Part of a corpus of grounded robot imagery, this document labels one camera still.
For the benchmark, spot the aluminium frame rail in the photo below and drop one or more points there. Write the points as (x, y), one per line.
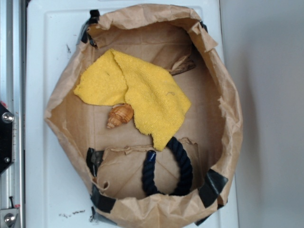
(12, 199)

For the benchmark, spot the yellow microfiber cloth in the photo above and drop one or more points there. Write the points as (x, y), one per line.
(158, 102)

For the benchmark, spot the brown paper bag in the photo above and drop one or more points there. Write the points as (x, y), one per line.
(130, 183)

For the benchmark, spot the white plastic tray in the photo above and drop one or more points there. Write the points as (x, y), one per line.
(56, 196)

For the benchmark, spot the brown spiral seashell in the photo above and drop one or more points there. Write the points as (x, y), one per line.
(119, 115)

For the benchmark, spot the black mounting bracket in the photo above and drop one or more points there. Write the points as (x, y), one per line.
(6, 138)

